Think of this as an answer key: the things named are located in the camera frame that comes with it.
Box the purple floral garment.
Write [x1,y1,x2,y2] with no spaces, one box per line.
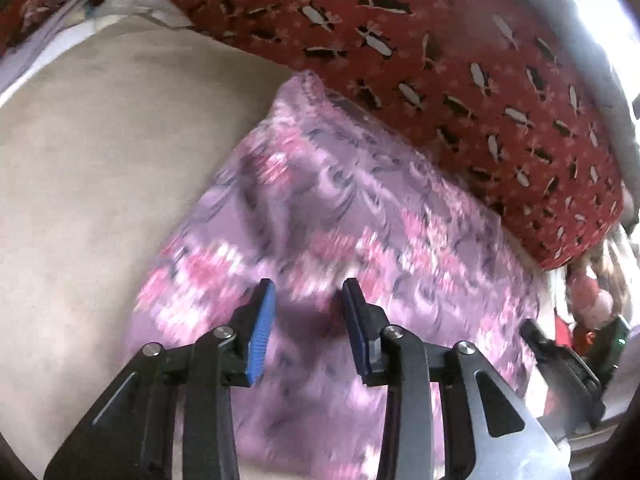
[127,72,540,479]

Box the red folded cloth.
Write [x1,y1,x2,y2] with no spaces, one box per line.
[554,311,576,348]

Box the plastic bag with doll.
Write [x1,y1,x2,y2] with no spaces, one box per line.
[567,224,639,332]

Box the beige fleece blanket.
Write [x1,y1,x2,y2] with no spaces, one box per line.
[1,18,291,476]

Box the red patterned pillow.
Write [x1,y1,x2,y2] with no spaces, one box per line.
[0,0,626,272]

